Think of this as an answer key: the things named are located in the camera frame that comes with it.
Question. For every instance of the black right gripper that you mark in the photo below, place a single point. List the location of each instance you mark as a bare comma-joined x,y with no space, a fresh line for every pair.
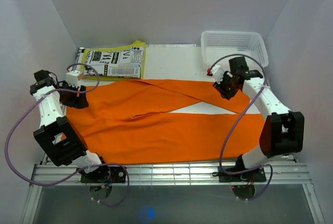
226,95

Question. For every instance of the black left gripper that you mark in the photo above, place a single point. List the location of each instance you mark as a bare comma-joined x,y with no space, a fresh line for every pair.
79,103

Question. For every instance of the orange trousers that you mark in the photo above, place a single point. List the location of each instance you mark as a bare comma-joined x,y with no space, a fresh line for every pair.
165,121

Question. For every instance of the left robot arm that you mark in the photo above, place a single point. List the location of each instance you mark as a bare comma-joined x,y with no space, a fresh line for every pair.
59,139

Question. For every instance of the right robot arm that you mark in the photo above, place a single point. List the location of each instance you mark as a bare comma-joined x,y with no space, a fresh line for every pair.
283,130

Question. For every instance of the newspaper print yellow folded trousers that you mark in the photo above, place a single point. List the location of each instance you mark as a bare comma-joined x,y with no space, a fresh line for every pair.
113,63

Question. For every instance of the white perforated plastic basket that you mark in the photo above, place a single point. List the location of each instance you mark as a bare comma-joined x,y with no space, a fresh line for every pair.
217,44

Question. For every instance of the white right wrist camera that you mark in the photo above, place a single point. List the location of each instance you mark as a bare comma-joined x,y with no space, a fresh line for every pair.
216,72

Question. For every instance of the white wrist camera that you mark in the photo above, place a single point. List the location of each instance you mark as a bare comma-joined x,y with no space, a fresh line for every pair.
73,78
216,72

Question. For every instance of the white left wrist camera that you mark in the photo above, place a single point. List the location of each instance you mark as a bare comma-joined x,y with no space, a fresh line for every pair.
73,78

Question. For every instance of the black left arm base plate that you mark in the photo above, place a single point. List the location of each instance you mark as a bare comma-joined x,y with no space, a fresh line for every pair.
104,175

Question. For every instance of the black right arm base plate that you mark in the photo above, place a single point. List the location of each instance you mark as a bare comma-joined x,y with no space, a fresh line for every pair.
257,175

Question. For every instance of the aluminium table edge rail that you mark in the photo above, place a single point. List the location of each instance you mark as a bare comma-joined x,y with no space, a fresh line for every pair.
181,174

